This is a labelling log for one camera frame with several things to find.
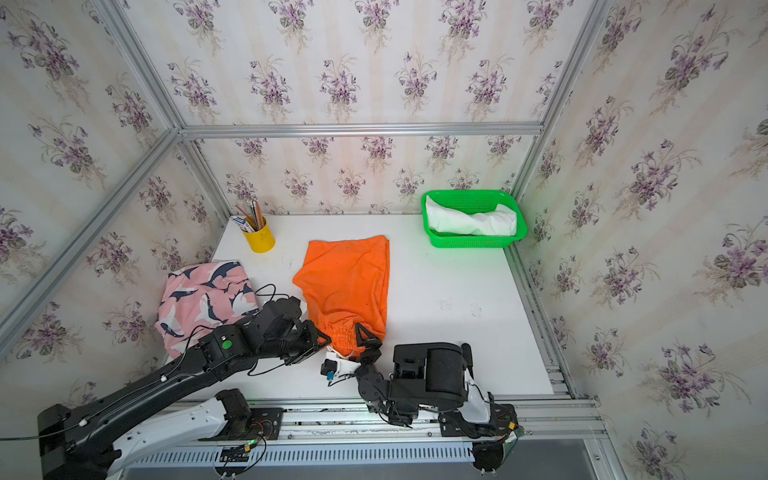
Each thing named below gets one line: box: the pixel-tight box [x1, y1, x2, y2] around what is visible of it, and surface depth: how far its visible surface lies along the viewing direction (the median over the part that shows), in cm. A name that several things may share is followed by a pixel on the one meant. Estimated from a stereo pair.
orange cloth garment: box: [292, 235, 390, 358], surface depth 101 cm
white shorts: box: [426, 195, 517, 236], surface depth 111 cm
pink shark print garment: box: [155, 260, 260, 359], surface depth 92 cm
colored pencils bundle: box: [231, 199, 266, 233], surface depth 104 cm
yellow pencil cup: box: [243, 217, 276, 254], surface depth 107 cm
